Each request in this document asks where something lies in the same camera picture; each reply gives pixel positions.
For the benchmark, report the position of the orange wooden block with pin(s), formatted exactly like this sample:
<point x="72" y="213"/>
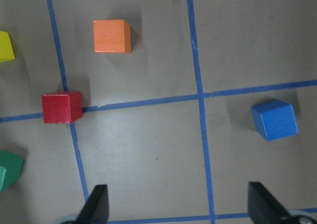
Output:
<point x="112" y="36"/>

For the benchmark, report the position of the blue wooden block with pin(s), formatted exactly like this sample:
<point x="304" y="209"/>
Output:
<point x="274" y="120"/>

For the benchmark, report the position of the yellow wooden block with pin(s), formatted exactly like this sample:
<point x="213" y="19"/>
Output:
<point x="6" y="50"/>

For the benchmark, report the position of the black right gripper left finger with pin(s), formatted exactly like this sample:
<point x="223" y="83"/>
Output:
<point x="96" y="209"/>

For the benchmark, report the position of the green wooden block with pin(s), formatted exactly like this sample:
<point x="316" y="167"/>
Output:
<point x="10" y="168"/>

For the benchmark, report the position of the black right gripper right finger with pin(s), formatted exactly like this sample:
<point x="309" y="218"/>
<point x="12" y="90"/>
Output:
<point x="264" y="208"/>

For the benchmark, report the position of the red wooden block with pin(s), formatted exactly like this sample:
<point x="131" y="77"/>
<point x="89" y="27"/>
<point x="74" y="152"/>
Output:
<point x="62" y="107"/>

